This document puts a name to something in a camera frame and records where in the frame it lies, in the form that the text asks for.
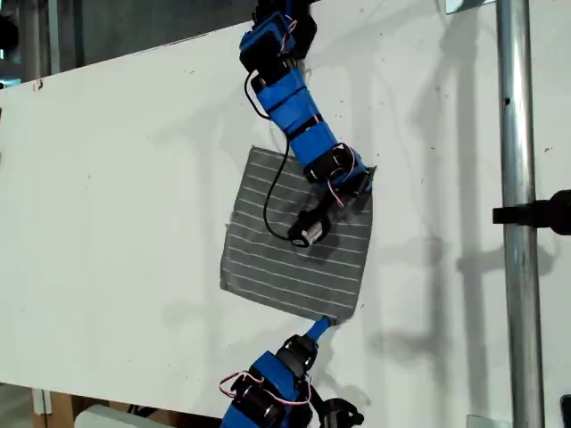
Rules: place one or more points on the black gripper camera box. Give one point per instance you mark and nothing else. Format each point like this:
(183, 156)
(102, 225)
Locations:
(339, 412)
(310, 229)

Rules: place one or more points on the steel post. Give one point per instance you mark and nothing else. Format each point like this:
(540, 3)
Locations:
(519, 267)

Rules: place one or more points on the black clamp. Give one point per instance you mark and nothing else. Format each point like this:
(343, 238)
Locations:
(542, 211)

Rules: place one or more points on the grey striped towel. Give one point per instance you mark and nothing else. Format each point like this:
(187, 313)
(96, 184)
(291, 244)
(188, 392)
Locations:
(285, 267)

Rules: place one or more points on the dark object at floor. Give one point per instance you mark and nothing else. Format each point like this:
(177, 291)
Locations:
(565, 412)

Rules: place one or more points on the white box under table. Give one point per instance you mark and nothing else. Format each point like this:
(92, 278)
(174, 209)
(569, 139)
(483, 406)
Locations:
(116, 419)

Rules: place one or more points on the black round object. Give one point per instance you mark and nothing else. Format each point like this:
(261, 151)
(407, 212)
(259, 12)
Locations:
(6, 33)

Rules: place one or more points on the wooden table leg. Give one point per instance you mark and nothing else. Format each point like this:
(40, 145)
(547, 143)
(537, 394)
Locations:
(58, 410)

